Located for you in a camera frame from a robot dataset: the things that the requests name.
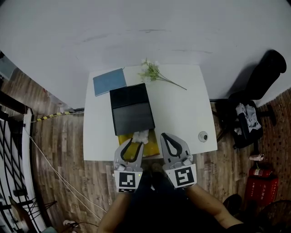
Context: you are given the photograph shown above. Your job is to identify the black metal railing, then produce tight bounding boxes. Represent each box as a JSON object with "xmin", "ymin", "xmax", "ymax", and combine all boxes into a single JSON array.
[{"xmin": 0, "ymin": 91, "xmax": 57, "ymax": 233}]

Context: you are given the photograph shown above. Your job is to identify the grey crumpled cloth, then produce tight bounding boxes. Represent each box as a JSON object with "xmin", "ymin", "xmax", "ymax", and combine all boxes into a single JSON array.
[{"xmin": 234, "ymin": 102, "xmax": 262, "ymax": 135}]

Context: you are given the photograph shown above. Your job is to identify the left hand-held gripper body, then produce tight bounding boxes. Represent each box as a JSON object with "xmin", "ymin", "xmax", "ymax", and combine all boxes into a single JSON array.
[{"xmin": 113, "ymin": 158, "xmax": 143, "ymax": 194}]

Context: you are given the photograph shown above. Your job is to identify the white table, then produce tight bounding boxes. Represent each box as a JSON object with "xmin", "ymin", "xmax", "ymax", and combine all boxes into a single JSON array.
[{"xmin": 83, "ymin": 65, "xmax": 218, "ymax": 162}]

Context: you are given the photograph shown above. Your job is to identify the black box with yellow drawer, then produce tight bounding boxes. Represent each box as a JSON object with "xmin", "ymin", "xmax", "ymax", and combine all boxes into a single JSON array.
[{"xmin": 109, "ymin": 83, "xmax": 160, "ymax": 158}]

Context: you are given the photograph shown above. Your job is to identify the artificial white flower sprig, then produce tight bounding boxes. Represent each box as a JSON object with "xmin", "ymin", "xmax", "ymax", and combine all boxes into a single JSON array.
[{"xmin": 138, "ymin": 58, "xmax": 188, "ymax": 91}]

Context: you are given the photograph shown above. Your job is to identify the blue notebook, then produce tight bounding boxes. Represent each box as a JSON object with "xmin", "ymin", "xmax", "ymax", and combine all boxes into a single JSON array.
[{"xmin": 92, "ymin": 67, "xmax": 127, "ymax": 97}]

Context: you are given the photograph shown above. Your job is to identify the person's dark clothing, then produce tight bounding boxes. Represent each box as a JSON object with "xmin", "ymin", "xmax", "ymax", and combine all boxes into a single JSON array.
[{"xmin": 122, "ymin": 170, "xmax": 251, "ymax": 233}]

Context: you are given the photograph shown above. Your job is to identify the white floor cable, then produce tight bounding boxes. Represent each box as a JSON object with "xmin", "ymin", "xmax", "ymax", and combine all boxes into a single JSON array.
[{"xmin": 24, "ymin": 127, "xmax": 107, "ymax": 221}]

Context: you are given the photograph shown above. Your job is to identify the black office chair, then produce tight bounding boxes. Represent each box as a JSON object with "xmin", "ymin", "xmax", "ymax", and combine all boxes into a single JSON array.
[{"xmin": 215, "ymin": 49, "xmax": 287, "ymax": 157}]

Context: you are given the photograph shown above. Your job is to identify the person's right forearm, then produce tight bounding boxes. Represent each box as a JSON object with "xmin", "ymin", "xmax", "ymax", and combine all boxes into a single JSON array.
[{"xmin": 186, "ymin": 184, "xmax": 242, "ymax": 228}]

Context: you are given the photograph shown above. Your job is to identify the white paper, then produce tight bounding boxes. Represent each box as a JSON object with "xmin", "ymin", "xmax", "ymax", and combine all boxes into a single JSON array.
[{"xmin": 132, "ymin": 129, "xmax": 150, "ymax": 144}]

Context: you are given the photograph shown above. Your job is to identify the yellow black striped cable cover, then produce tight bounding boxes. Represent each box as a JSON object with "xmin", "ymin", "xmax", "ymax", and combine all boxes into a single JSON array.
[{"xmin": 30, "ymin": 111, "xmax": 75, "ymax": 123}]

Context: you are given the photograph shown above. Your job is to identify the black round stool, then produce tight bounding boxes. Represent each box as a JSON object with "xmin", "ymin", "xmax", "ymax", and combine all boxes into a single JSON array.
[{"xmin": 222, "ymin": 193, "xmax": 243, "ymax": 214}]

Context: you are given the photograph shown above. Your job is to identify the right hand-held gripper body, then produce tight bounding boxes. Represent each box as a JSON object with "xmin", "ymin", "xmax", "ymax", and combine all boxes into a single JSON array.
[{"xmin": 162, "ymin": 154, "xmax": 197, "ymax": 190}]

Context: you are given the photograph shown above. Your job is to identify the red fire extinguisher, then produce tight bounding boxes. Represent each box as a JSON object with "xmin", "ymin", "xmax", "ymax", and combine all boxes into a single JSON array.
[{"xmin": 248, "ymin": 165, "xmax": 273, "ymax": 178}]

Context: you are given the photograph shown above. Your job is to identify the person's left forearm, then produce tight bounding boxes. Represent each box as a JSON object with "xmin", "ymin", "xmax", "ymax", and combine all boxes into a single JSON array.
[{"xmin": 97, "ymin": 192, "xmax": 131, "ymax": 233}]

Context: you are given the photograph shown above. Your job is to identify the person's dark shoes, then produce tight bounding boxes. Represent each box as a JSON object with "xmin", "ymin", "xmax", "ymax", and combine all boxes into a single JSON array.
[{"xmin": 151, "ymin": 162, "xmax": 165, "ymax": 174}]

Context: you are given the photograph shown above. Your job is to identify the red fire extinguisher box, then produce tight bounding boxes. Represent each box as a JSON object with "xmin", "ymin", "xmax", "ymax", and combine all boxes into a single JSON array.
[{"xmin": 244, "ymin": 176, "xmax": 279, "ymax": 208}]

